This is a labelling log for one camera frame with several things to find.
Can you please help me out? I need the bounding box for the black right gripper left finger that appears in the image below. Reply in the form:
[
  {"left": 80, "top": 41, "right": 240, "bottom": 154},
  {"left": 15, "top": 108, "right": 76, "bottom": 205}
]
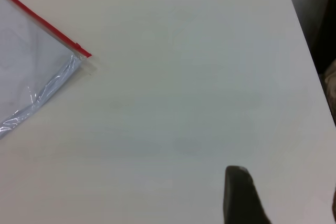
[{"left": 222, "top": 165, "right": 274, "bottom": 224}]

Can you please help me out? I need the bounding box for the clear plastic red-zipper bag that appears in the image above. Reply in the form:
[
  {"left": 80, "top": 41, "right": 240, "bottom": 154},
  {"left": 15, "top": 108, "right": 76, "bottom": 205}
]
[{"left": 0, "top": 0, "right": 93, "bottom": 140}]

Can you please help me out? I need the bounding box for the beige rounded object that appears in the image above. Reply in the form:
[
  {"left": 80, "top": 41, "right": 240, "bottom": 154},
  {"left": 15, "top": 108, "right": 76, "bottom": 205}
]
[{"left": 323, "top": 60, "right": 336, "bottom": 102}]

